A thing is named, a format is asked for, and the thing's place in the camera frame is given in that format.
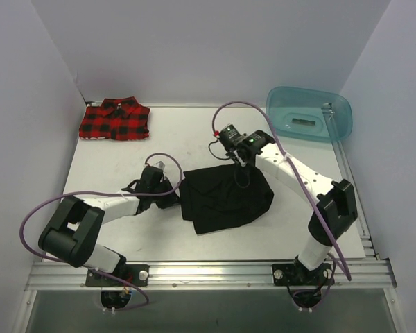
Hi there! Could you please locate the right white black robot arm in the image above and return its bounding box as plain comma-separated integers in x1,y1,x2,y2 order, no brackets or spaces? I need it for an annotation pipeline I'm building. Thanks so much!
215,125,358,284

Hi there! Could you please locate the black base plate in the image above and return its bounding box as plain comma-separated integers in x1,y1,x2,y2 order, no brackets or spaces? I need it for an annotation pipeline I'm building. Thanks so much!
85,264,149,287
272,263,332,287

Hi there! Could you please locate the aluminium front rail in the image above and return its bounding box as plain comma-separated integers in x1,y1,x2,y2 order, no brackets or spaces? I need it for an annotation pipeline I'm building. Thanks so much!
25,260,397,291

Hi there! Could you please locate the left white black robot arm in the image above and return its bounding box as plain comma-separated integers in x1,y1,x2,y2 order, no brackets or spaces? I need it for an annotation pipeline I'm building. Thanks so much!
38,162,180,285

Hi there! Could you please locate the red black plaid folded shirt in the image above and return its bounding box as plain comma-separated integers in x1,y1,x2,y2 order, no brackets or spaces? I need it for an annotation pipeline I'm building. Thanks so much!
78,96,150,142

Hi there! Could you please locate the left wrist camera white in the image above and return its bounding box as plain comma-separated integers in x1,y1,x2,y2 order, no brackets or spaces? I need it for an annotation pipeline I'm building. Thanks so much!
145,161,166,171

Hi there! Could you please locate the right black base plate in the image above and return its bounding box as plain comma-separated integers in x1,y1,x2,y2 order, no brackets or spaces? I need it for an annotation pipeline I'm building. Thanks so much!
272,263,332,287

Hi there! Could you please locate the black long sleeve shirt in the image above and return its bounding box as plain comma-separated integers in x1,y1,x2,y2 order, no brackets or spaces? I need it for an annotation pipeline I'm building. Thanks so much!
179,164,274,235

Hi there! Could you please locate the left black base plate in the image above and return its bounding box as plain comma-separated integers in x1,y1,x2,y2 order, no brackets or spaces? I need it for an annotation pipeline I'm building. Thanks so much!
85,264,149,287

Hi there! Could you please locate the teal plastic bin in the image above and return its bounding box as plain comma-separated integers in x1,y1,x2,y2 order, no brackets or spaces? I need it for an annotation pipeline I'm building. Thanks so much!
266,87,353,143

